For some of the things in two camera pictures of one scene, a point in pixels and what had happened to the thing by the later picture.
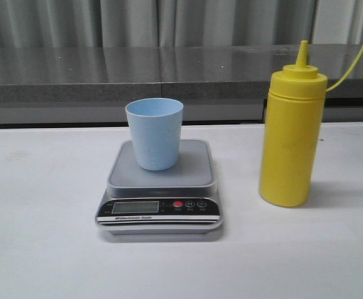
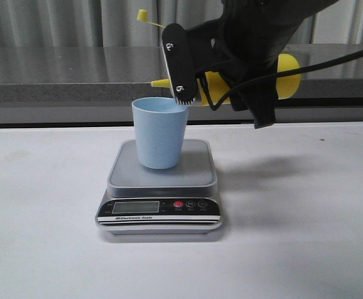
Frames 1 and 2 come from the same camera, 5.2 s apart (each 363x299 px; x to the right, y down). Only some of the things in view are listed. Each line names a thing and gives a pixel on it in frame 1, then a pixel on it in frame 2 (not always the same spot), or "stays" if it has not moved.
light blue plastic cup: x=156 y=124 stays
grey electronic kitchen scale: x=182 y=199 stays
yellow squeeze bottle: x=292 y=129 to x=289 y=71
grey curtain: x=114 y=23 stays
